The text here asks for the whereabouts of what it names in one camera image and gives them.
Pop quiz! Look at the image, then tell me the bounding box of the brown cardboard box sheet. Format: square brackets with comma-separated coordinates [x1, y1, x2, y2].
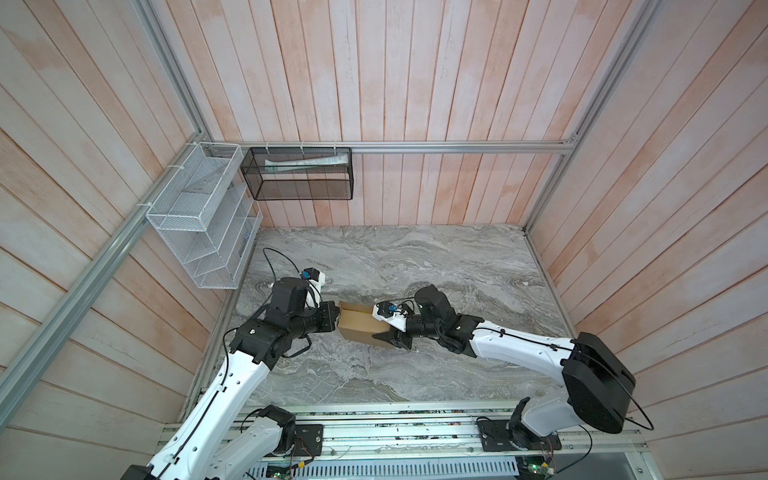
[338, 302, 393, 349]

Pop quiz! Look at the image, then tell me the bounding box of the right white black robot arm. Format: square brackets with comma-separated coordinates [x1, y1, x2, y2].
[372, 285, 636, 449]

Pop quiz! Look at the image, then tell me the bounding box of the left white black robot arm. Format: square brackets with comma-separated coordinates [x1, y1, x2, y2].
[123, 268, 340, 479]

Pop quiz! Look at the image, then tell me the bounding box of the paper sheet in basket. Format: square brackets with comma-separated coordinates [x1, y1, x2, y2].
[263, 154, 350, 174]

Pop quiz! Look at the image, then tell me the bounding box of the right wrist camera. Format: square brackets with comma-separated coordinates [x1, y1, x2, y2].
[372, 301, 407, 332]

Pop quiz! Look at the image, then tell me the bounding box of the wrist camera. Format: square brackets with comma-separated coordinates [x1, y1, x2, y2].
[372, 301, 407, 332]
[300, 267, 326, 308]

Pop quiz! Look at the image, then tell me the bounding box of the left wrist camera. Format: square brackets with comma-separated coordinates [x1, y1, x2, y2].
[300, 267, 326, 308]

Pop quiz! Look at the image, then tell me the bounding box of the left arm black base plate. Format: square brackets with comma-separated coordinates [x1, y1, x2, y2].
[272, 423, 324, 457]

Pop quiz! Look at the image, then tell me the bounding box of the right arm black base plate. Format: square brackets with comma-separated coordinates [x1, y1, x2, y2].
[475, 416, 562, 452]

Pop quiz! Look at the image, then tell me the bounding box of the white wire mesh shelf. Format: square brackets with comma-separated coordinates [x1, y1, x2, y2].
[147, 142, 262, 290]

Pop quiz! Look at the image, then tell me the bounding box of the black wire mesh basket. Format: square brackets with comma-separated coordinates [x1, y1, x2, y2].
[240, 147, 355, 202]

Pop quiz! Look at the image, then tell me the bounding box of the aluminium frame rail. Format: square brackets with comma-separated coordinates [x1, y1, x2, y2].
[237, 140, 575, 154]

